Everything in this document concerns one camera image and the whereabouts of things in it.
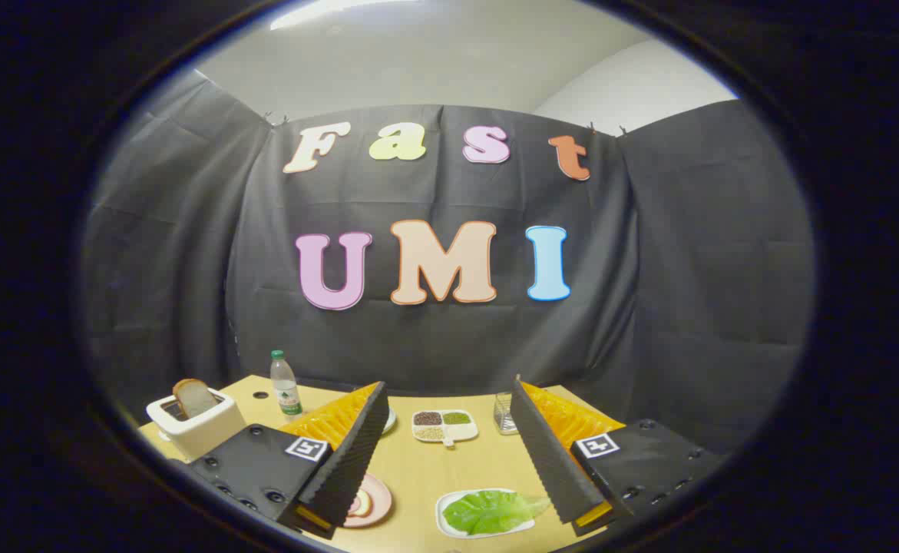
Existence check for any pink plate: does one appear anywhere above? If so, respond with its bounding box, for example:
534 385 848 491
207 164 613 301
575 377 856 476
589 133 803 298
342 472 393 529

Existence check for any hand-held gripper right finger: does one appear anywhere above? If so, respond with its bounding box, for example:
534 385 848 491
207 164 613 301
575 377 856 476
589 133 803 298
509 375 726 537

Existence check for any white plate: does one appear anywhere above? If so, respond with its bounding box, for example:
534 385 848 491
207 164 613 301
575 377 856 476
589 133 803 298
435 488 536 539

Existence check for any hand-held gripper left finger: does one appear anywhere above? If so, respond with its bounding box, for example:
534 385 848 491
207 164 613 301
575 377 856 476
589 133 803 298
187 381 391 540

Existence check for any white divided dish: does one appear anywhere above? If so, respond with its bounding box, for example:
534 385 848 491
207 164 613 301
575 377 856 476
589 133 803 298
411 409 479 448

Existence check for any clear water bottle green cap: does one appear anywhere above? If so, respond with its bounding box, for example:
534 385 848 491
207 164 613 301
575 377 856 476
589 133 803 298
270 350 303 416

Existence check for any cream toaster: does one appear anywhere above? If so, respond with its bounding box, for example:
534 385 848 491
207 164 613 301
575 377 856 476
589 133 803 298
146 388 247 462

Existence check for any green lettuce leaf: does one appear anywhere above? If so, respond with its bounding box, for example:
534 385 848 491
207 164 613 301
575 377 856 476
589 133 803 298
443 492 552 536

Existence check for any clear glass container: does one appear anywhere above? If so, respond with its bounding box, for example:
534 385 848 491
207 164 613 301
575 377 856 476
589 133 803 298
494 392 519 436

